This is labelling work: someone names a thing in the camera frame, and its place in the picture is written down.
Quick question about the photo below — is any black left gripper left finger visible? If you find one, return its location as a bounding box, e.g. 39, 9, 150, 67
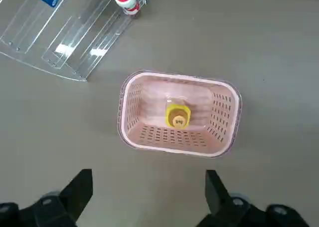
0, 169, 93, 227

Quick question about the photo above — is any pink plastic basket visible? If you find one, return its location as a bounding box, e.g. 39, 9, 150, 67
116, 70, 242, 159

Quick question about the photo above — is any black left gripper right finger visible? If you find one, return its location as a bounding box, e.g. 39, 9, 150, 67
196, 170, 310, 227

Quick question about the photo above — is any yellow drink bottle orange cap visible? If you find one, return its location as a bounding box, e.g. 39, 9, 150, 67
164, 97, 192, 130

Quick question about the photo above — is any clear acrylic stepped shelf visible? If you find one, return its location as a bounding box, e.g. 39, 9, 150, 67
0, 0, 148, 82

